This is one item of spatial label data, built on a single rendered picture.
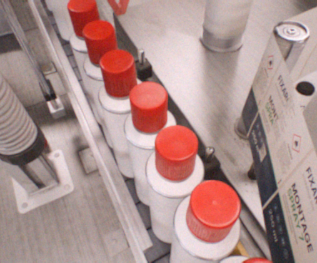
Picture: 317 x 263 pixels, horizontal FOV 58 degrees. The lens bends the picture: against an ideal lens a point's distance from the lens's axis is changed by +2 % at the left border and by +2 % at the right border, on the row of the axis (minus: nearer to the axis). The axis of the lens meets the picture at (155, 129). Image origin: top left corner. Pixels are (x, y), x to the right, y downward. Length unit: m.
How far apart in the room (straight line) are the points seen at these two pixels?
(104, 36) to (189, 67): 0.29
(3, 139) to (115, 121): 0.13
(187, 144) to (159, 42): 0.43
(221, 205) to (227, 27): 0.43
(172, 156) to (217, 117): 0.29
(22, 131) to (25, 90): 0.45
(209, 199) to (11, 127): 0.13
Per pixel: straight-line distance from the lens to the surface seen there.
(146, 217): 0.40
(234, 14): 0.56
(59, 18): 0.62
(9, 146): 0.22
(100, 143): 0.36
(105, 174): 0.44
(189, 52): 0.60
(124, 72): 0.26
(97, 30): 0.31
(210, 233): 0.20
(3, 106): 0.19
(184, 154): 0.21
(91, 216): 0.47
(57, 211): 0.49
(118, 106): 0.29
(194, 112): 0.49
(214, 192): 0.20
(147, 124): 0.25
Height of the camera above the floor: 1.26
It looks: 55 degrees down
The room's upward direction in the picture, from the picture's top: 2 degrees counter-clockwise
